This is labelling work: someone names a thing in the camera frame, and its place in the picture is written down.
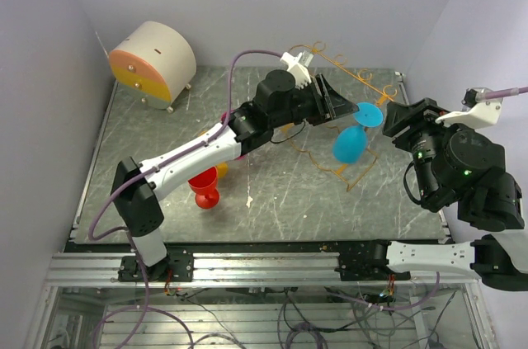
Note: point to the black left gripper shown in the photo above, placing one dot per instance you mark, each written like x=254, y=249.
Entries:
x=330, y=107

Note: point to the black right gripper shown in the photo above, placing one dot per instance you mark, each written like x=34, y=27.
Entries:
x=400, y=115

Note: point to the blue wine glass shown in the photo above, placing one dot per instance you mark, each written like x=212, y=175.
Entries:
x=351, y=143

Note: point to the red wine glass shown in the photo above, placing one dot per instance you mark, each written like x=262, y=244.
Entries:
x=204, y=186

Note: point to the pink wine glass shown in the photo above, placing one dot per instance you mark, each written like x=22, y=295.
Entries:
x=224, y=118

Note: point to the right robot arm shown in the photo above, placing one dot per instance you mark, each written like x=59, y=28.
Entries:
x=490, y=200

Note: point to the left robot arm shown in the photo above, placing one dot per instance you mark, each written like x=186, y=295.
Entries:
x=138, y=188

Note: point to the round beige drawer cabinet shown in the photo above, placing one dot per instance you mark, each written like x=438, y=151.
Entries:
x=155, y=63

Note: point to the gold wire wine glass rack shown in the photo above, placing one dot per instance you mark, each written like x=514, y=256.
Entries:
x=377, y=86

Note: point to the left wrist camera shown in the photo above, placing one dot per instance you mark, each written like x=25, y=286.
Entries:
x=297, y=66

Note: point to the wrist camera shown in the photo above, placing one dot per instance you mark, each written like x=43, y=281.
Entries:
x=478, y=112
x=297, y=66

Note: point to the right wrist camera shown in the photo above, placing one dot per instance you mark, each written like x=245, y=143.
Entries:
x=478, y=112

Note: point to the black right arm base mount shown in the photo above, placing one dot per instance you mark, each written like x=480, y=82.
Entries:
x=366, y=261

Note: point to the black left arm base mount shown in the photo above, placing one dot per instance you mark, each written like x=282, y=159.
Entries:
x=175, y=267

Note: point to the aluminium frame rail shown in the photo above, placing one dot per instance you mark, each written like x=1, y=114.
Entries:
x=205, y=270

